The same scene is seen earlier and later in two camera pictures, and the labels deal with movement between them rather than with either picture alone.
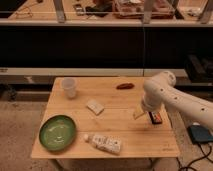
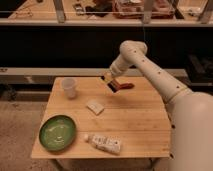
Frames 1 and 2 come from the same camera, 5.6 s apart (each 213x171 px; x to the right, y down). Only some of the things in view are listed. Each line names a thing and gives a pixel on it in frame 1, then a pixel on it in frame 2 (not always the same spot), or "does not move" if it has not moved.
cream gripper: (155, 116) → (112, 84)
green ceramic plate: (57, 132) does not move
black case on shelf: (198, 68) does not move
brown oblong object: (125, 86) does not move
